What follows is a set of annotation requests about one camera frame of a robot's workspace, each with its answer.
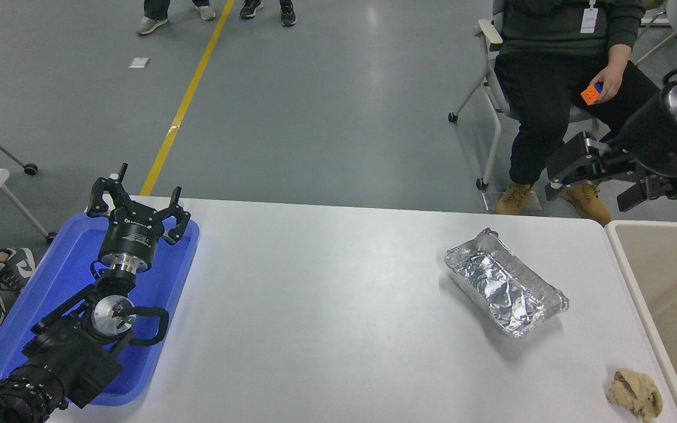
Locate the white name badge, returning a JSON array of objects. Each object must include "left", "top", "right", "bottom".
[{"left": 581, "top": 0, "right": 599, "bottom": 34}]

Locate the white wheeled chair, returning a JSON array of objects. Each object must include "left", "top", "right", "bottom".
[{"left": 448, "top": 0, "right": 609, "bottom": 192}]

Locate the white metal chair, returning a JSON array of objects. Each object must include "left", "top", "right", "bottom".
[{"left": 635, "top": 0, "right": 677, "bottom": 65}]

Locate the crumpled tan paper ball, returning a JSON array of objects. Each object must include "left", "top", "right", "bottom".
[{"left": 606, "top": 368, "right": 663, "bottom": 422}]

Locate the foil tray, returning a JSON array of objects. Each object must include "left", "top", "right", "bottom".
[{"left": 444, "top": 228, "right": 569, "bottom": 338}]

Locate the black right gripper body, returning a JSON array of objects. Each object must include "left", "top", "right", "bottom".
[{"left": 614, "top": 88, "right": 677, "bottom": 178}]

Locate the person's left hand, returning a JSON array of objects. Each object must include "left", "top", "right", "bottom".
[{"left": 589, "top": 61, "right": 628, "bottom": 104}]

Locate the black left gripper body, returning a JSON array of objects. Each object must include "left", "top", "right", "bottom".
[{"left": 99, "top": 211, "right": 164, "bottom": 265}]

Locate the blue plastic tray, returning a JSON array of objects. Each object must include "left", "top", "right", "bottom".
[{"left": 0, "top": 211, "right": 201, "bottom": 407}]

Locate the grey wheeled stand leg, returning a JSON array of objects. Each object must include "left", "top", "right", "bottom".
[{"left": 0, "top": 112, "right": 39, "bottom": 176}]

